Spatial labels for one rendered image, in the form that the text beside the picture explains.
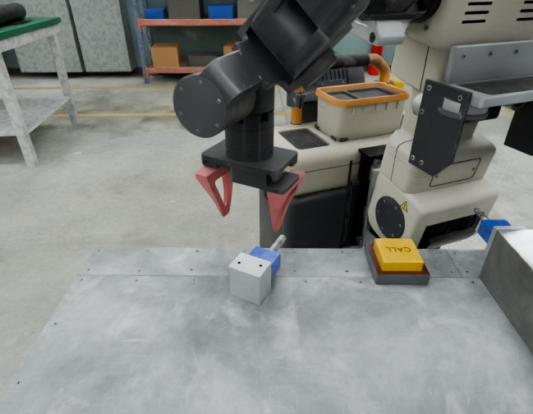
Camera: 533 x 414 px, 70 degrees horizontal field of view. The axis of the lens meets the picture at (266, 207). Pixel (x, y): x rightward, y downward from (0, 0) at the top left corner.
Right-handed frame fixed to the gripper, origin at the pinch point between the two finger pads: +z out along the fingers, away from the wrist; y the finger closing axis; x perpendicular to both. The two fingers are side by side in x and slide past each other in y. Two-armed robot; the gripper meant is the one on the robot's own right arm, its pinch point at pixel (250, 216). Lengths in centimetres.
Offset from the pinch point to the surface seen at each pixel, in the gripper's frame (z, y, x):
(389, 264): 9.4, 17.6, 10.8
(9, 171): 94, -255, 99
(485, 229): 8.9, 30.2, 27.2
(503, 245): 4.4, 31.2, 16.0
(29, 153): 82, -244, 111
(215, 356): 12.7, 1.9, -12.5
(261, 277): 7.7, 2.8, -2.2
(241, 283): 9.6, 0.0, -2.8
